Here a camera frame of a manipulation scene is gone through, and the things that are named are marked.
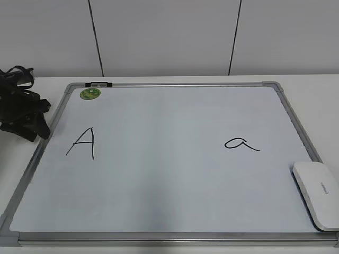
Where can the round green sticker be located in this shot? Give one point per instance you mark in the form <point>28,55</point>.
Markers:
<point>90,94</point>

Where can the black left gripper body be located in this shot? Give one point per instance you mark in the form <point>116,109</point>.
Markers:
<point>19,104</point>

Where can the white board with aluminium frame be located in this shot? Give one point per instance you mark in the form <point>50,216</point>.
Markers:
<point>167,164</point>

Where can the white board eraser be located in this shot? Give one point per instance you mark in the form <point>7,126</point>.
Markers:
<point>319,189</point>

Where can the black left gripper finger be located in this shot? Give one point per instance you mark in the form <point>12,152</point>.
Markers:
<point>34,129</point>

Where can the black metal hanging clip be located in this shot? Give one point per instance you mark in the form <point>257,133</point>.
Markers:
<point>99,84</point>

